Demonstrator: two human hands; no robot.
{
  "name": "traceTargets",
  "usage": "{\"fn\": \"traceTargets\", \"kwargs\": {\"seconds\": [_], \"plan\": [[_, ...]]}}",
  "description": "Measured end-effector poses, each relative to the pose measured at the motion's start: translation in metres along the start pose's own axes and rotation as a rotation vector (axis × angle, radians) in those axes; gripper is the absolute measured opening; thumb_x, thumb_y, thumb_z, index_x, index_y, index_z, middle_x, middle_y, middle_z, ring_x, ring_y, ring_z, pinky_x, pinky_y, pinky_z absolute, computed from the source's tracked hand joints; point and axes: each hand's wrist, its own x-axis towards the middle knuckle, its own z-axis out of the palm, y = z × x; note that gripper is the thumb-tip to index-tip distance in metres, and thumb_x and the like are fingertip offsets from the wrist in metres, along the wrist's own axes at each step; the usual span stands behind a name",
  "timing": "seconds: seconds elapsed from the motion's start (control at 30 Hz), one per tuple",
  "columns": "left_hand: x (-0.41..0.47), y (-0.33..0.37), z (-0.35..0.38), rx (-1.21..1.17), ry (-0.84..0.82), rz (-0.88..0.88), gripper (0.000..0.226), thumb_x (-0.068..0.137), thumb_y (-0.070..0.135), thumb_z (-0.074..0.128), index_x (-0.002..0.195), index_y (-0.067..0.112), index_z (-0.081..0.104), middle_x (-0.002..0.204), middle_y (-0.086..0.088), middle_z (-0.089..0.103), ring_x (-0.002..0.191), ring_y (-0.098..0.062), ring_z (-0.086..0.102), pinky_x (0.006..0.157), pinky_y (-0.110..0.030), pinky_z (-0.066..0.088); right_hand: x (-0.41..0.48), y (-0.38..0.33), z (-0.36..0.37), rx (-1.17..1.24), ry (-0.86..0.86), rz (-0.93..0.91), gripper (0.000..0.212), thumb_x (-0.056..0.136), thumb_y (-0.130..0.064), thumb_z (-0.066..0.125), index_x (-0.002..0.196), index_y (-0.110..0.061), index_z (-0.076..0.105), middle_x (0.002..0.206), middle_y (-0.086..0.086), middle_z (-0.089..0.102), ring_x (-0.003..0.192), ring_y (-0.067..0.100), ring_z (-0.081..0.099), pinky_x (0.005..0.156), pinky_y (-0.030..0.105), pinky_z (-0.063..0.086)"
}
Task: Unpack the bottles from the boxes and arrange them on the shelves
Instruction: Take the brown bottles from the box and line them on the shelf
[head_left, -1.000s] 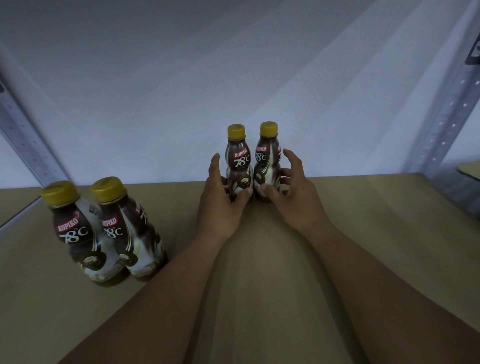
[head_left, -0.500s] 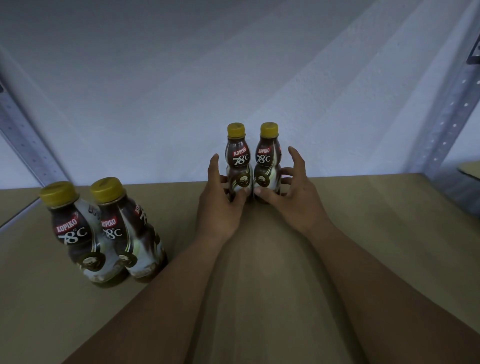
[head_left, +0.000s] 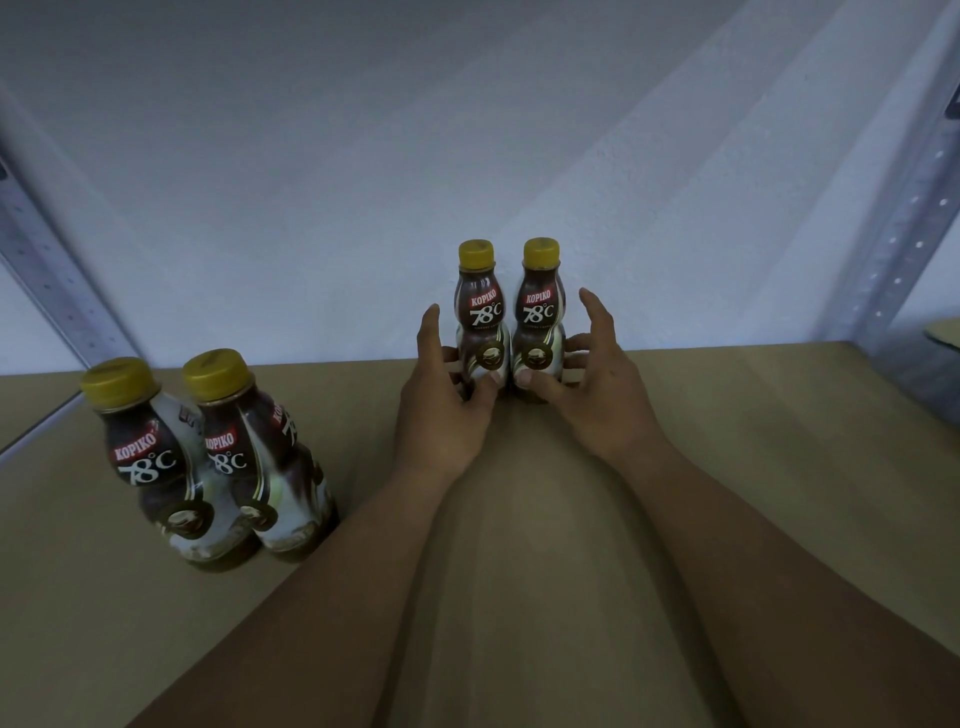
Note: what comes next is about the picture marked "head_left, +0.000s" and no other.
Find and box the person's right hand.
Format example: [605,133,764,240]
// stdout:
[514,288,669,467]

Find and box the person's left hand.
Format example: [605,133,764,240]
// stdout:
[393,304,504,489]

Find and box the white metal shelving rack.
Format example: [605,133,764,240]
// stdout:
[0,82,960,728]

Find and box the person's left forearm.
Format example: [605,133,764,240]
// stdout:
[127,465,452,728]

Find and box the person's right forearm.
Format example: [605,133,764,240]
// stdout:
[615,442,960,728]

